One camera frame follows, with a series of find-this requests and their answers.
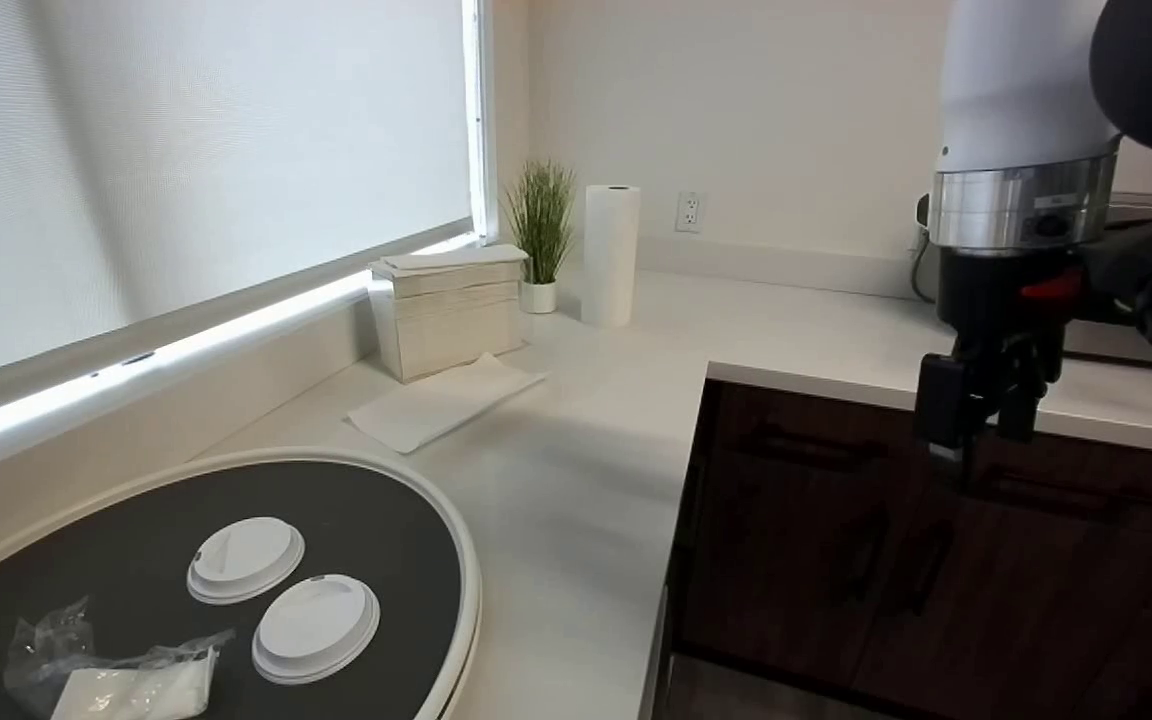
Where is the flat white paper napkin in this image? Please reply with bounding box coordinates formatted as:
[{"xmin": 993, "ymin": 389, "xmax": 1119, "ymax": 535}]
[{"xmin": 339, "ymin": 354, "xmax": 546, "ymax": 455}]

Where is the small green potted plant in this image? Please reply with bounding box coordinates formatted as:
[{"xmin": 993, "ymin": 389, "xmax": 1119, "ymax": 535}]
[{"xmin": 508, "ymin": 159, "xmax": 575, "ymax": 320}]

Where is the white roller window blind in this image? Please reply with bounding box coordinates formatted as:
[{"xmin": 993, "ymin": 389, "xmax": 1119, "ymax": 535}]
[{"xmin": 0, "ymin": 0, "xmax": 479, "ymax": 392}]

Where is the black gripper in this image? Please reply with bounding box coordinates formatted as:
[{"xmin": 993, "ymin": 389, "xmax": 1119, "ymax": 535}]
[{"xmin": 917, "ymin": 246, "xmax": 1088, "ymax": 496}]

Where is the white plastic cup lid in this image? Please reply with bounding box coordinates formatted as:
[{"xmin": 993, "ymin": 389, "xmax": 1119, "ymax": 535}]
[
  {"xmin": 249, "ymin": 573, "xmax": 385, "ymax": 688},
  {"xmin": 183, "ymin": 512, "xmax": 308, "ymax": 612}
]

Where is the round black tray white rim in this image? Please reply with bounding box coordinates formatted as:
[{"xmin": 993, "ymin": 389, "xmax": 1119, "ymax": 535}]
[{"xmin": 0, "ymin": 450, "xmax": 486, "ymax": 720}]

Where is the white wall outlet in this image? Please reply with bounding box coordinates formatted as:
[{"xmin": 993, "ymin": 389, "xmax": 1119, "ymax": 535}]
[{"xmin": 671, "ymin": 190, "xmax": 709, "ymax": 242}]

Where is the white window sill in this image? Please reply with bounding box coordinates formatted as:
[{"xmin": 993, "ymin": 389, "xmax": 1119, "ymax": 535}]
[{"xmin": 0, "ymin": 216, "xmax": 490, "ymax": 491}]

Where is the white napkin box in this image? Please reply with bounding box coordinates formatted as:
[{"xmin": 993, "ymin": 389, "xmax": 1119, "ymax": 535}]
[{"xmin": 364, "ymin": 242, "xmax": 532, "ymax": 389}]

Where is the clear plastic bag with napkin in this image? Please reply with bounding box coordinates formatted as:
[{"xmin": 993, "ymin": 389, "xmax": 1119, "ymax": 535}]
[{"xmin": 0, "ymin": 597, "xmax": 241, "ymax": 720}]

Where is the white paper towel roll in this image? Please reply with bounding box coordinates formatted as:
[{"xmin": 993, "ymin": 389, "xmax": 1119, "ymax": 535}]
[{"xmin": 575, "ymin": 181, "xmax": 645, "ymax": 333}]

